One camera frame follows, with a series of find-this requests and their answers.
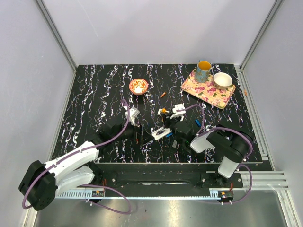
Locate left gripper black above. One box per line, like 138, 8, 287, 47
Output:
112, 117, 154, 146

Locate black remote blue batteries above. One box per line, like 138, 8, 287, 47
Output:
170, 140, 179, 149

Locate white remote black batteries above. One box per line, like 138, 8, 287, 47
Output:
151, 127, 171, 141

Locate orange handled screwdriver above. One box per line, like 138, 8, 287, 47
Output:
161, 110, 170, 128

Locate white remote orange batteries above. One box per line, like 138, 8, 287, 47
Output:
157, 108, 166, 116

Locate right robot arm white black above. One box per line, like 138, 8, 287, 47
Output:
164, 118, 253, 187

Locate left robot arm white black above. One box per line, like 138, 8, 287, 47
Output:
18, 122, 143, 211

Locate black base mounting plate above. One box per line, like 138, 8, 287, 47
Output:
90, 163, 243, 198

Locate orange patterned small bowl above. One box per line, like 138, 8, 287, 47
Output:
129, 79, 148, 95

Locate floral tray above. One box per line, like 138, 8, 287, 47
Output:
181, 69, 236, 109

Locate blue mug yellow inside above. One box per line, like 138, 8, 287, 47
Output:
195, 61, 212, 83

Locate cream white bowl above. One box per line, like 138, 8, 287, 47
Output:
213, 72, 232, 89

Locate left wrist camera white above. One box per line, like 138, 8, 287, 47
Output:
124, 106, 140, 126

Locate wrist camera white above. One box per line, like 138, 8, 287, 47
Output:
124, 106, 140, 126
170, 103, 186, 121

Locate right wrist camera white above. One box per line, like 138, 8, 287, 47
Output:
170, 103, 186, 121

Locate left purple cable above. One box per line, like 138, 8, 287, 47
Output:
22, 99, 132, 215

